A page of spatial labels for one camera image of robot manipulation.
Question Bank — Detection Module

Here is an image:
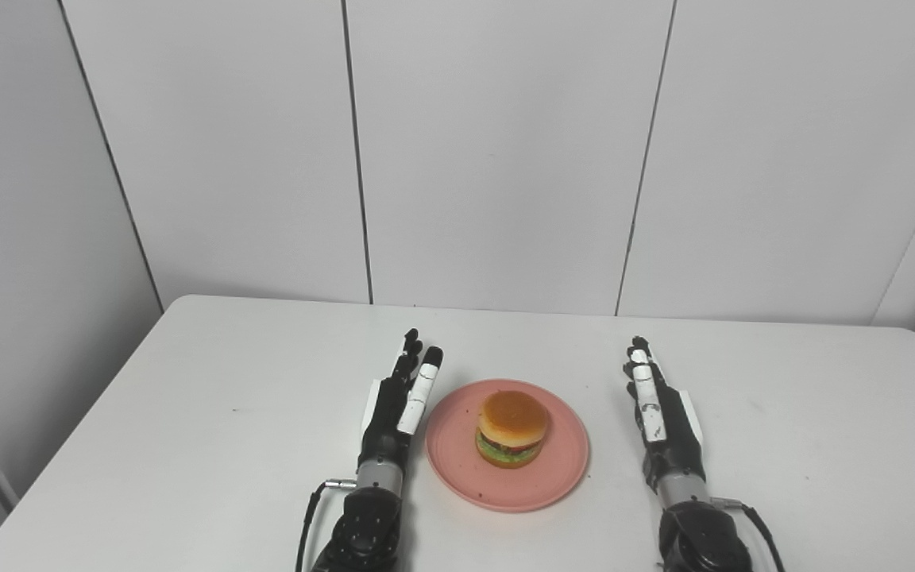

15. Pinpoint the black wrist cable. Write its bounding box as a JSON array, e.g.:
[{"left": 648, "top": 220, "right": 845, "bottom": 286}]
[
  {"left": 710, "top": 497, "right": 786, "bottom": 572},
  {"left": 294, "top": 477, "right": 358, "bottom": 572}
]

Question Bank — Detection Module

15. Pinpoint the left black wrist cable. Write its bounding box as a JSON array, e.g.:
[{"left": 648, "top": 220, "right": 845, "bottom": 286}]
[{"left": 294, "top": 477, "right": 358, "bottom": 572}]

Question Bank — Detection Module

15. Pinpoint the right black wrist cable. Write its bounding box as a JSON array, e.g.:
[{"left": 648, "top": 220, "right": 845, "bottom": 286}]
[{"left": 710, "top": 497, "right": 786, "bottom": 572}]

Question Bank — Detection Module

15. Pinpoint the toy hamburger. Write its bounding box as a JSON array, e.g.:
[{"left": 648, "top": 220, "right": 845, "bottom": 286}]
[{"left": 475, "top": 389, "right": 550, "bottom": 470}]

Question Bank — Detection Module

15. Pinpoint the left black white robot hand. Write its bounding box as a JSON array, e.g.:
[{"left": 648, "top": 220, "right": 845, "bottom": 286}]
[{"left": 357, "top": 329, "right": 444, "bottom": 477}]

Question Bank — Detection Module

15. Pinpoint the pink round plate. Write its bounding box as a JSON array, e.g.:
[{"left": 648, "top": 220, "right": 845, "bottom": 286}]
[{"left": 426, "top": 380, "right": 590, "bottom": 513}]

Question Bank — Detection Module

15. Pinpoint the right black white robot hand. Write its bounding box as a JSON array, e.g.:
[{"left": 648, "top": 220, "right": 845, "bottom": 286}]
[{"left": 624, "top": 336, "right": 706, "bottom": 497}]

